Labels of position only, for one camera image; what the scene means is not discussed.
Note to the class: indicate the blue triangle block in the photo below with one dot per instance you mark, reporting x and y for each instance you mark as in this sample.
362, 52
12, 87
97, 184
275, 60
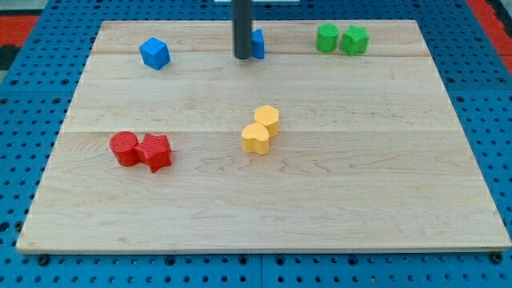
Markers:
258, 44

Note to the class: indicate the yellow heart block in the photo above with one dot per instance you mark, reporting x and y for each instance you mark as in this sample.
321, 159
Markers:
256, 139

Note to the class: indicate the yellow hexagon block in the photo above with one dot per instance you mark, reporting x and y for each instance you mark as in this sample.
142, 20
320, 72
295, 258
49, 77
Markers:
269, 117

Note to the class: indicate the red star block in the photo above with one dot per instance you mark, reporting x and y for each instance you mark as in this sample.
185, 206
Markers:
154, 151

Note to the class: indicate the wooden board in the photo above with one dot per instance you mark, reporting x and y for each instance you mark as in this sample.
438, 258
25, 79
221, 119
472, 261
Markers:
370, 156

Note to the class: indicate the green cylinder block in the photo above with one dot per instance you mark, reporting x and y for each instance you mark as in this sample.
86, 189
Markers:
327, 37

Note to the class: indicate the red cylinder block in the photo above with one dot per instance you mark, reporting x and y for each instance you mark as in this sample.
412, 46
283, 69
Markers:
122, 145

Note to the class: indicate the blue cube block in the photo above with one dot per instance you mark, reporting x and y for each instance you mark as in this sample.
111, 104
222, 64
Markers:
155, 53

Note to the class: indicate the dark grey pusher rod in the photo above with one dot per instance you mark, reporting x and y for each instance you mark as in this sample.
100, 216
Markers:
242, 28

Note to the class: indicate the green star block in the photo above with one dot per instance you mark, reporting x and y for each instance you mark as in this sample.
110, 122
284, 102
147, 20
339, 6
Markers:
355, 40

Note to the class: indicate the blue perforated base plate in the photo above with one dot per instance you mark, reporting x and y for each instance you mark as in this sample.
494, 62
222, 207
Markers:
37, 91

